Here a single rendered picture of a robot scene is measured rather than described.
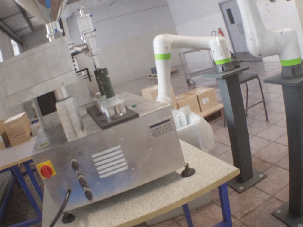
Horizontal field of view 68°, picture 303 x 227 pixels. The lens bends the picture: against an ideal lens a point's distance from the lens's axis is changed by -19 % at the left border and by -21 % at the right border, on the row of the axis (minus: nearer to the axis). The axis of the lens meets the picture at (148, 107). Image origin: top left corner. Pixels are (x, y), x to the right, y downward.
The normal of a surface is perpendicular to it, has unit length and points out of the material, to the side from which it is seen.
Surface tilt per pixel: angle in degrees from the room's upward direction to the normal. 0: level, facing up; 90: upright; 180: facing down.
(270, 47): 101
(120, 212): 0
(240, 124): 90
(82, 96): 90
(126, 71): 90
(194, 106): 90
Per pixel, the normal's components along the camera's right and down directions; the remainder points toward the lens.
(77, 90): 0.33, 0.11
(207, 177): -0.28, -0.94
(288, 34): -0.21, 0.24
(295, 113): -0.92, 0.33
